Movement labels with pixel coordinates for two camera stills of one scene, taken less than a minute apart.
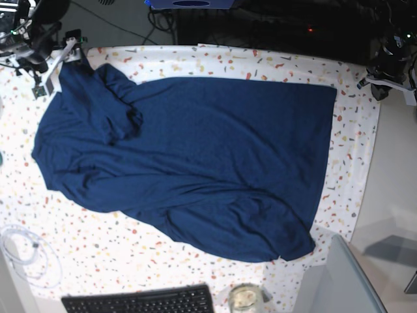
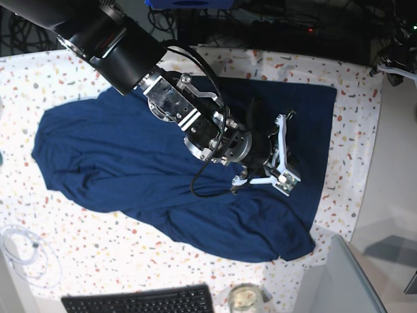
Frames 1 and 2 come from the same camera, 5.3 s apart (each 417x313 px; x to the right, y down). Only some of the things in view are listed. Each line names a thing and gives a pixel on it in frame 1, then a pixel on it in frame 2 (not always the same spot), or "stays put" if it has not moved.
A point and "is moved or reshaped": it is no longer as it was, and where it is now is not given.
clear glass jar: [245, 298] stays put
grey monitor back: [339, 286] stays put
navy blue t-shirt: [237, 167] is moved or reshaped
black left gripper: [42, 34] → [262, 145]
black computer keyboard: [191, 299] stays put
